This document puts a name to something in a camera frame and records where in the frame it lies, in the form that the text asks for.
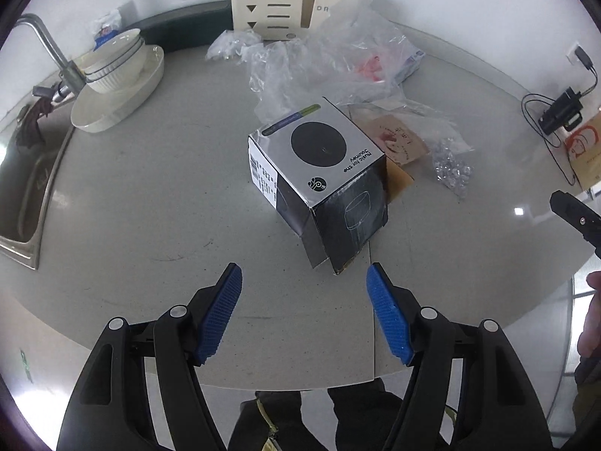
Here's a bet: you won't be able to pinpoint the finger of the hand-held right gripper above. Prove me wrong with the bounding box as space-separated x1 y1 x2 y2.
549 190 601 259

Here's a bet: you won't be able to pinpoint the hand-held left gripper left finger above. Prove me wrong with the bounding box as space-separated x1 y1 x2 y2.
56 263 243 451

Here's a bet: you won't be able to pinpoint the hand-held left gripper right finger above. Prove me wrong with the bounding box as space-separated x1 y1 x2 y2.
366 263 550 451

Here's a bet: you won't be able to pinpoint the small crinkled clear wrapper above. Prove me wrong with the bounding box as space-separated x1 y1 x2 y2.
429 137 475 198

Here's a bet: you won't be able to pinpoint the clear plastic sleeve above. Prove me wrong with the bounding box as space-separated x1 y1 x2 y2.
338 96 475 151

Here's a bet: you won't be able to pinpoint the brown card packet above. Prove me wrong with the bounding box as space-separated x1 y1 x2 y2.
350 113 430 166

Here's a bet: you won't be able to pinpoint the black cardboard box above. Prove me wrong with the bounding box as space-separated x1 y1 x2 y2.
248 96 416 274

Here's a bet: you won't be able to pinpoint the large clear plastic bag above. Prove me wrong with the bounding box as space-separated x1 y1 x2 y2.
248 40 339 120

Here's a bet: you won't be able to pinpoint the clear plastic wrap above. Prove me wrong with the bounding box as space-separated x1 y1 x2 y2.
205 28 264 63

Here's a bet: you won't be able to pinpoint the person's right forearm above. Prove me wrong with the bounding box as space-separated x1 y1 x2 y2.
570 359 601 437

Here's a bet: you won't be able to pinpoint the person's right hand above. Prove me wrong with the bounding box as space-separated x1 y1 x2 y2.
575 270 601 360

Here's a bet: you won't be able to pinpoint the brown paper bag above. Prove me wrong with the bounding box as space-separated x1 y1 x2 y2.
563 108 601 193

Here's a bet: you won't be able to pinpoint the black upright device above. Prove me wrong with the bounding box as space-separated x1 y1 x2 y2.
538 87 584 135

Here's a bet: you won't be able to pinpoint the person's black pants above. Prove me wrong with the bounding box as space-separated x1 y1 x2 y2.
228 378 409 451

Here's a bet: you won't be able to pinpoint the green floor sticker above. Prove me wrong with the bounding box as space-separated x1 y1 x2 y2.
19 348 36 383

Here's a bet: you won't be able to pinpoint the steel sink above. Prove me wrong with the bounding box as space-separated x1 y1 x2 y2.
0 103 78 271

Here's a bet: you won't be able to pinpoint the white dish tray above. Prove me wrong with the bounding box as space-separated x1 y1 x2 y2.
70 44 166 133

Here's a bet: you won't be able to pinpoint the white ribbed bowl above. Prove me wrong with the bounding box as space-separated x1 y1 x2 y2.
83 44 145 95
91 28 143 64

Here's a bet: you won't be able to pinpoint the brown cloth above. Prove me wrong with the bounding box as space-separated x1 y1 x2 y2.
14 96 52 146

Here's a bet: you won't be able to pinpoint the translucent white plastic bag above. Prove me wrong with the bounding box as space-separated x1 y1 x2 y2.
303 0 423 101

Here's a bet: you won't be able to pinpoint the dark green splash guard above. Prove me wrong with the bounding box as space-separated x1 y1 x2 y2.
136 0 234 54

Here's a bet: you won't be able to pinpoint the blue label packet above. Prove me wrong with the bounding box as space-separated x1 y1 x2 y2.
91 9 124 50

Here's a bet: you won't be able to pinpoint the cream utensil holder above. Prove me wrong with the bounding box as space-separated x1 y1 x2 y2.
230 0 364 41

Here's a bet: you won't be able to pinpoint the metal faucet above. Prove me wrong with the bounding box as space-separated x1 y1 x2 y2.
13 13 86 104

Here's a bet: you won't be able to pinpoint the black power adapter with cable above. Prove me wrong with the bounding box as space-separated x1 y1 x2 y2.
522 63 599 186

